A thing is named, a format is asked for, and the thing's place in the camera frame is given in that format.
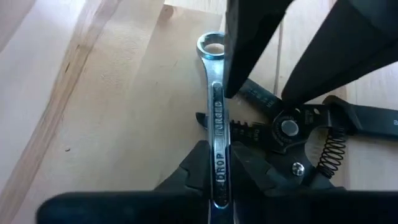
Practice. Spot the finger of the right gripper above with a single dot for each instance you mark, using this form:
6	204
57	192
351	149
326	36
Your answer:
248	40
348	46

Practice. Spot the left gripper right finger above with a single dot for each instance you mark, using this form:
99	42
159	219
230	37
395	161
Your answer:
252	186

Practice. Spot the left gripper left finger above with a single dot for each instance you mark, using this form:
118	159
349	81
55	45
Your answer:
192	180

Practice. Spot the silver combination wrench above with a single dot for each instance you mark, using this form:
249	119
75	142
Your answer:
217	102

